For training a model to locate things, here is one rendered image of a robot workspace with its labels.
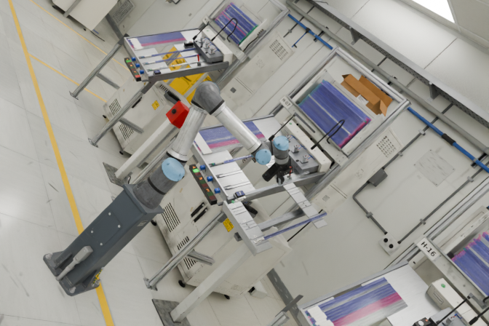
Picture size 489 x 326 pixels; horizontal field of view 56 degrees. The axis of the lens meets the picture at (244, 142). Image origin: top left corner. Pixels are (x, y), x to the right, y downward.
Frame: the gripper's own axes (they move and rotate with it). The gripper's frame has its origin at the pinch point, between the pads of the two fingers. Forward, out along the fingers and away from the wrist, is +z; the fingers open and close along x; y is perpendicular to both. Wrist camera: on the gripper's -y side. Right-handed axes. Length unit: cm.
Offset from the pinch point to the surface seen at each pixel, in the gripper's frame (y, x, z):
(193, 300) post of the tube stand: -67, -13, 48
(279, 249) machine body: 5, 8, 92
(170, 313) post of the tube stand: -81, -9, 57
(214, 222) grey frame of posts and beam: -37.3, 11.6, 23.4
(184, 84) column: 57, 314, 186
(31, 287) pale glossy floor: -129, 0, -19
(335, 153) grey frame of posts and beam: 54, 15, 24
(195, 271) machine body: -56, 14, 70
